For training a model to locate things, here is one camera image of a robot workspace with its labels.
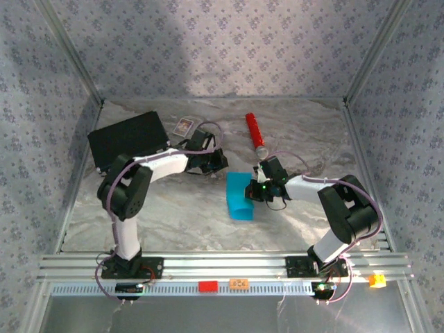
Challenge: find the small playing card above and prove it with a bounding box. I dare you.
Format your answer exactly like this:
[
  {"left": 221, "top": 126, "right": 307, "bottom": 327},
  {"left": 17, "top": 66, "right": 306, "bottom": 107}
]
[{"left": 172, "top": 117, "right": 194, "bottom": 137}]

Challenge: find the red microphone silver head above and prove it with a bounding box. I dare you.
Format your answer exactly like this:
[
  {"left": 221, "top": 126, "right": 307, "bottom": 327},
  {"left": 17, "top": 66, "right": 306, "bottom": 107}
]
[{"left": 245, "top": 112, "right": 270, "bottom": 160}]

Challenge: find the black hard case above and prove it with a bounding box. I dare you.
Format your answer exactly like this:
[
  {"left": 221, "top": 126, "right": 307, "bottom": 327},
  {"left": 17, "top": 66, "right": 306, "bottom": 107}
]
[{"left": 87, "top": 110, "right": 173, "bottom": 174}]

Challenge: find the yellow orange plastic block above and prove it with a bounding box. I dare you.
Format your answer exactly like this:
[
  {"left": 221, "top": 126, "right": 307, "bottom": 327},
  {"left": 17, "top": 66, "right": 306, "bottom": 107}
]
[{"left": 368, "top": 273, "right": 387, "bottom": 289}]

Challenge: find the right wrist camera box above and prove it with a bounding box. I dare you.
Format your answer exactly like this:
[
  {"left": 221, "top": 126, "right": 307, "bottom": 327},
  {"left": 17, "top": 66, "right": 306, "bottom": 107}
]
[{"left": 253, "top": 166, "right": 270, "bottom": 185}]

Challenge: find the aluminium mounting rail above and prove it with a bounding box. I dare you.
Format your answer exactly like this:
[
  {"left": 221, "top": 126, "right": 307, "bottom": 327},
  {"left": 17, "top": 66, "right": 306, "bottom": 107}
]
[{"left": 36, "top": 252, "right": 416, "bottom": 282}]

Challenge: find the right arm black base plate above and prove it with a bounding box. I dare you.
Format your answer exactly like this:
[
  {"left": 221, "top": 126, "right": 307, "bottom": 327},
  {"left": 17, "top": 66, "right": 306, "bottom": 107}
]
[{"left": 285, "top": 255, "right": 349, "bottom": 278}]

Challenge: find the aluminium side rail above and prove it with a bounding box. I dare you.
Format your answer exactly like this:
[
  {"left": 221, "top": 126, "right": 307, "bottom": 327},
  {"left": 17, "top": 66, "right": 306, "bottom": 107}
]
[
  {"left": 54, "top": 99, "right": 105, "bottom": 254},
  {"left": 341, "top": 99, "right": 395, "bottom": 253}
]

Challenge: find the slotted grey cable duct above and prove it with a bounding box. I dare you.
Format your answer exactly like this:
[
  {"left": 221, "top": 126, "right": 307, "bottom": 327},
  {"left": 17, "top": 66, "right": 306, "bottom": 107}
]
[{"left": 50, "top": 281, "right": 325, "bottom": 298}]

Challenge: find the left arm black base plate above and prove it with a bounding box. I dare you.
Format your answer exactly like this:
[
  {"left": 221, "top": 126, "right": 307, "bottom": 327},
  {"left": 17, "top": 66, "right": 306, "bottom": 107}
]
[{"left": 101, "top": 256, "right": 164, "bottom": 280}]

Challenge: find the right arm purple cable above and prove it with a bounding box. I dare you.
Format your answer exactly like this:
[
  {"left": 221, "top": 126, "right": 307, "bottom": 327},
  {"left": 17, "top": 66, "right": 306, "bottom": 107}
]
[{"left": 265, "top": 151, "right": 384, "bottom": 305}]

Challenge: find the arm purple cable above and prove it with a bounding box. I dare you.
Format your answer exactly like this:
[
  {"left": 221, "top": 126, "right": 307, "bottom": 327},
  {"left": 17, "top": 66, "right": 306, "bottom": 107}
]
[
  {"left": 94, "top": 120, "right": 223, "bottom": 306},
  {"left": 265, "top": 151, "right": 384, "bottom": 305}
]

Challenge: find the aluminium frame post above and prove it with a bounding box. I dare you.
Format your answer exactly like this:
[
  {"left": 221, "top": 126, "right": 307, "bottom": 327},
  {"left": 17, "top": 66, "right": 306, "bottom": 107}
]
[
  {"left": 36, "top": 0, "right": 105, "bottom": 105},
  {"left": 344, "top": 0, "right": 416, "bottom": 104}
]

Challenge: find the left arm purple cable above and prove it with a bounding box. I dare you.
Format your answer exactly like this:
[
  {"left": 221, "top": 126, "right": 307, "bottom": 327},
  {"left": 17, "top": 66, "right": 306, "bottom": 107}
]
[{"left": 94, "top": 120, "right": 223, "bottom": 306}]

